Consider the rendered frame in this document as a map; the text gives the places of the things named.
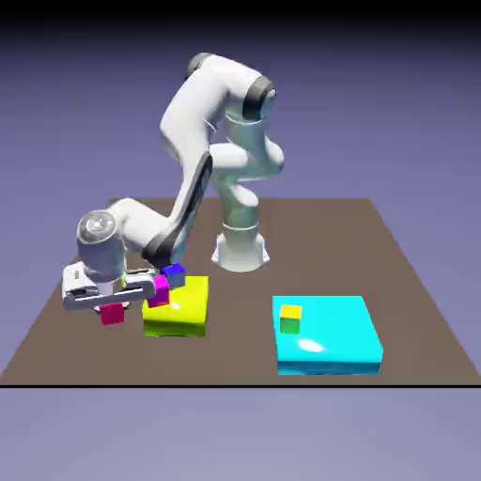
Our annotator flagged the large cyan box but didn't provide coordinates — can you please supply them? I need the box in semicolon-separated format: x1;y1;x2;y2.
272;295;384;377

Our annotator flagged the small blue cube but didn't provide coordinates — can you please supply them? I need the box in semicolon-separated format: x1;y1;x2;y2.
161;262;187;289

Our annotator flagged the small yellow cube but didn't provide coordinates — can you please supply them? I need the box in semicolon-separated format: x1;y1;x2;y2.
279;303;303;334

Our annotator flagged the small red cube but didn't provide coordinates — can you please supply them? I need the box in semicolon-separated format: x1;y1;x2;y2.
99;303;126;326

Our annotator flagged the small magenta cube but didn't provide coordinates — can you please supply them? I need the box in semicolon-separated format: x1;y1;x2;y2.
147;274;171;309

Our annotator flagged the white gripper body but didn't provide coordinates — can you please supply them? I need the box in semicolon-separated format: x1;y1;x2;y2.
61;276;157;312

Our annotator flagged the large yellow box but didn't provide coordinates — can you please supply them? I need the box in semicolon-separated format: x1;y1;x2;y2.
142;274;210;338

